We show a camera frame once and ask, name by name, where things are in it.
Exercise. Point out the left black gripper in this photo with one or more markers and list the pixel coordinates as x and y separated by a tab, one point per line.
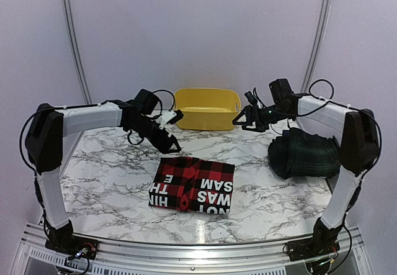
164	148

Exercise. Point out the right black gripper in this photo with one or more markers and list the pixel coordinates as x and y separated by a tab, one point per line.
249	112

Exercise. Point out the red black plaid shirt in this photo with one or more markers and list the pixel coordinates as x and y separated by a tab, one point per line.
191	184

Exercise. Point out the dark green plaid skirt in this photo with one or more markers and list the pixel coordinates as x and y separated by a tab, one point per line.
299	154

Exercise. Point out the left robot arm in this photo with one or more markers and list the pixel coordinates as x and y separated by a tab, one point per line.
41	145

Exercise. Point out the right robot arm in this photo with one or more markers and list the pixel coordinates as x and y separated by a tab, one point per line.
356	131

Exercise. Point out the yellow plastic basket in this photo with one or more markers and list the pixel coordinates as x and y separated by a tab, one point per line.
207	109

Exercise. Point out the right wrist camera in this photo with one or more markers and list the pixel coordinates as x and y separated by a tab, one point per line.
251	98

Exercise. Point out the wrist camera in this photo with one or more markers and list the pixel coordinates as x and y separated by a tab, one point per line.
251	98
169	117

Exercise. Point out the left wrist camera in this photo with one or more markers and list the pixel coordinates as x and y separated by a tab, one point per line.
169	117

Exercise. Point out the aluminium front rail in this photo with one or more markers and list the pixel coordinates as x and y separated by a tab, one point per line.
127	257

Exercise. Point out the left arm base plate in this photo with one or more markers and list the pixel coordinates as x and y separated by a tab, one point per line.
75	245

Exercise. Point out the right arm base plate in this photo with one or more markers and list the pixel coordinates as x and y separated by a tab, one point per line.
306	248

